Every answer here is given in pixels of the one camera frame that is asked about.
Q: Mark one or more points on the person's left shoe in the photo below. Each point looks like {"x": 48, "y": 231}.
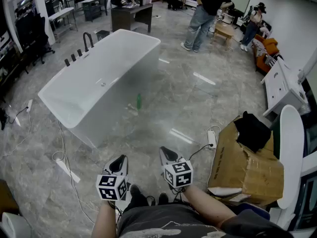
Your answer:
{"x": 135, "y": 191}

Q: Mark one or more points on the wooden coffee table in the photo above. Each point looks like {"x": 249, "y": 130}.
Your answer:
{"x": 224, "y": 31}

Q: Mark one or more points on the green plastic bottle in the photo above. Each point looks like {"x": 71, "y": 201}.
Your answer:
{"x": 139, "y": 101}

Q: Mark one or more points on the dark wooden desk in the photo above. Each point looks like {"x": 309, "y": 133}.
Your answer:
{"x": 128, "y": 16}

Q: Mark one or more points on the white rectangular bathtub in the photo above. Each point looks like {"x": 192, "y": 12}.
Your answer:
{"x": 99, "y": 71}

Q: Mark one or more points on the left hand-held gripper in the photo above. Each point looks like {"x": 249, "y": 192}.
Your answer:
{"x": 111, "y": 187}

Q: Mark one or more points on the chrome basin faucet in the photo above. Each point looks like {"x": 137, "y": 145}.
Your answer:
{"x": 301, "y": 76}

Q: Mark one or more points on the small white power strip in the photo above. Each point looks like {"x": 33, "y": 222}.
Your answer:
{"x": 29, "y": 105}

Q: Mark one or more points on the person's left forearm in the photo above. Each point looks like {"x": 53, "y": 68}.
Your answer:
{"x": 104, "y": 219}

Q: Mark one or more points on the person's right shoe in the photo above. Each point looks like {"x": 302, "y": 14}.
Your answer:
{"x": 163, "y": 198}

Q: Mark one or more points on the black office chair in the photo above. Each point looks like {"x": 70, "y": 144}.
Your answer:
{"x": 40, "y": 36}

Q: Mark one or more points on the brown cardboard box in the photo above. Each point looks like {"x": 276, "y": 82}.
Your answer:
{"x": 245, "y": 167}

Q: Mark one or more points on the person's black trousers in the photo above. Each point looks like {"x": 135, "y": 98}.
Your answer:
{"x": 138, "y": 202}

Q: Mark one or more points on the person's right forearm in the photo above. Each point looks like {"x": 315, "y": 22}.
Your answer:
{"x": 205, "y": 204}

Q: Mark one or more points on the white drawer cabinet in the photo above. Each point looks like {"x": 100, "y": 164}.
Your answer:
{"x": 280, "y": 85}

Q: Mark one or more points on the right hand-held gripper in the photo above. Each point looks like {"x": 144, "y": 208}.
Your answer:
{"x": 178, "y": 173}

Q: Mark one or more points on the grey metal table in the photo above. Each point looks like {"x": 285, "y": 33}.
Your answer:
{"x": 92, "y": 4}

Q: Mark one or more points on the person's grey printed shirt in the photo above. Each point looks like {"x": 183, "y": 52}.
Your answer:
{"x": 173, "y": 219}

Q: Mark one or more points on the black bathtub knob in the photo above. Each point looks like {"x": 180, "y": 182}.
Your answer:
{"x": 73, "y": 57}
{"x": 67, "y": 62}
{"x": 79, "y": 52}

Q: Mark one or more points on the white round ceramic fixture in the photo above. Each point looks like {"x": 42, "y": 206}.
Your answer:
{"x": 15, "y": 225}

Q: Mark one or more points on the orange sofa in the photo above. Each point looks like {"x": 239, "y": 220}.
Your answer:
{"x": 266, "y": 51}

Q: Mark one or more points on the dark waste bin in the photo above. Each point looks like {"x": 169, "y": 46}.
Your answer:
{"x": 102, "y": 35}

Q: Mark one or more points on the black cloth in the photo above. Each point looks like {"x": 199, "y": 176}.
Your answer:
{"x": 252, "y": 130}

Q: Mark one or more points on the brown wooden furniture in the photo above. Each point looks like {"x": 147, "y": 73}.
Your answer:
{"x": 7, "y": 197}

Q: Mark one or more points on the white metal table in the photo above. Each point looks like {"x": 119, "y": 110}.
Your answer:
{"x": 60, "y": 14}

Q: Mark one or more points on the black arched bathtub faucet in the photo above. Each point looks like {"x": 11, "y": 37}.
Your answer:
{"x": 85, "y": 42}

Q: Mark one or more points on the person's shoe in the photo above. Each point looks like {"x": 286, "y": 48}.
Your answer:
{"x": 135, "y": 191}
{"x": 163, "y": 198}

